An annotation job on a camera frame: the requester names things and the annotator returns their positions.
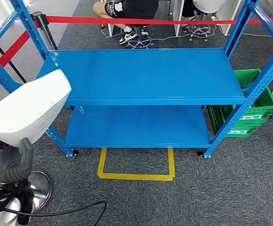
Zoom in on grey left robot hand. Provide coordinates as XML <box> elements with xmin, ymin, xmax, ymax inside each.
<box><xmin>0</xmin><ymin>137</ymin><xmax>34</xmax><ymax>185</ymax></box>

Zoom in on white car mirror cover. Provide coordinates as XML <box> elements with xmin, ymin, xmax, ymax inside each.
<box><xmin>0</xmin><ymin>69</ymin><xmax>72</xmax><ymax>148</ymax></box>

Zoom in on chrome round stanchion base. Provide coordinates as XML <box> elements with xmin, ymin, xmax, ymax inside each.
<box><xmin>27</xmin><ymin>170</ymin><xmax>52</xmax><ymax>213</ymax></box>

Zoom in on yellow floor tape square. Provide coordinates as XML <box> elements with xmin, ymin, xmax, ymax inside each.
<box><xmin>97</xmin><ymin>147</ymin><xmax>175</xmax><ymax>182</ymax></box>

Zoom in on seated person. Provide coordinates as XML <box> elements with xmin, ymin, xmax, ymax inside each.
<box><xmin>181</xmin><ymin>0</ymin><xmax>226</xmax><ymax>29</ymax></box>
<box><xmin>93</xmin><ymin>0</ymin><xmax>159</xmax><ymax>45</ymax></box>

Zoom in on green plastic crate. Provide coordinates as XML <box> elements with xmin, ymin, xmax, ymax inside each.
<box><xmin>233</xmin><ymin>68</ymin><xmax>273</xmax><ymax>127</ymax></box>
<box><xmin>207</xmin><ymin>104</ymin><xmax>264</xmax><ymax>139</ymax></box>

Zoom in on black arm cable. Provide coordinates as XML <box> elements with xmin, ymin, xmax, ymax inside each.
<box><xmin>0</xmin><ymin>200</ymin><xmax>107</xmax><ymax>226</ymax></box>

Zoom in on white floor cable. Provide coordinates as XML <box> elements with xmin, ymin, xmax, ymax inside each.
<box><xmin>241</xmin><ymin>31</ymin><xmax>273</xmax><ymax>38</ymax></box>
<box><xmin>150</xmin><ymin>31</ymin><xmax>186</xmax><ymax>42</ymax></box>

